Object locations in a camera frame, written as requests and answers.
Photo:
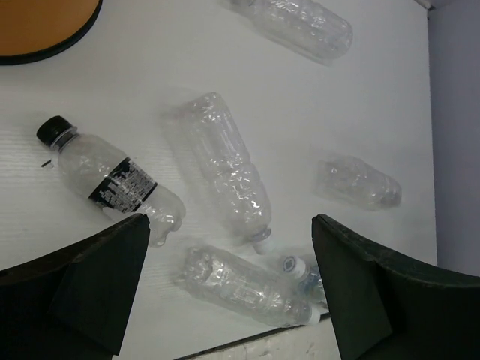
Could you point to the blue-labelled plastic bottle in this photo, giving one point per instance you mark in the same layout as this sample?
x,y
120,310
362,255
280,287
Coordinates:
x,y
306,278

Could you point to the small clear crushed bottle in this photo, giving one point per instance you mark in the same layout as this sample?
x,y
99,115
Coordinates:
x,y
352,181

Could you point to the large clear plastic bottle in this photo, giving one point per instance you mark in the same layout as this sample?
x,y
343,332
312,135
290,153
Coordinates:
x,y
236,189

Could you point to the clear bottle white cap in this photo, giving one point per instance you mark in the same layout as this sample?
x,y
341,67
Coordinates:
x,y
219,277

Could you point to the orange cylindrical bin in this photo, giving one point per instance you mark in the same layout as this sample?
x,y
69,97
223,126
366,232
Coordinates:
x,y
32,31

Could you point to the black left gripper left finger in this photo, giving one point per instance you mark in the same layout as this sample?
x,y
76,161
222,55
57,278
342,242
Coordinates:
x,y
75,302

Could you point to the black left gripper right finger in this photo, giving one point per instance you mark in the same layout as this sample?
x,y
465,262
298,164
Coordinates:
x,y
386,305

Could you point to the black-capped labelled plastic bottle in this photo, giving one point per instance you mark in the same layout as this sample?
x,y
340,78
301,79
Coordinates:
x,y
104,175

